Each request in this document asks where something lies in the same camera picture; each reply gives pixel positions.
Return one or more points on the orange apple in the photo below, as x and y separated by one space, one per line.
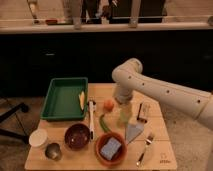
108 105

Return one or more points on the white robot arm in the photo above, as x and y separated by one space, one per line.
196 103

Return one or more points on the black office chair base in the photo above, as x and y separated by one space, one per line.
10 124

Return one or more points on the dark purple bowl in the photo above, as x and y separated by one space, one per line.
77 136

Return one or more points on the green plastic tray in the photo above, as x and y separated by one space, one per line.
62 99

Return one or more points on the yellow banana piece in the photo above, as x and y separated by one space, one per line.
82 100

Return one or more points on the green chili pepper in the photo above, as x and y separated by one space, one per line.
103 124

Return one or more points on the small metal cup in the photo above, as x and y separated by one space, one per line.
53 151

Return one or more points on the grey metal spatula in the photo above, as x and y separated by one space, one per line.
133 131

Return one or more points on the white plastic cup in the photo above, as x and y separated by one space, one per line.
38 138

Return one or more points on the dark brown block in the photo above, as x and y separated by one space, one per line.
142 115

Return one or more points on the silver fork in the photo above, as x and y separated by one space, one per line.
148 142

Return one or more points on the orange terracotta bowl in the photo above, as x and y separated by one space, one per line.
120 154

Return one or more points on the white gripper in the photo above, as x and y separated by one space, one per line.
125 113

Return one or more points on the white handled knife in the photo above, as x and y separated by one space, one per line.
92 108

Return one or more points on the blue sponge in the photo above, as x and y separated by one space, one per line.
110 148

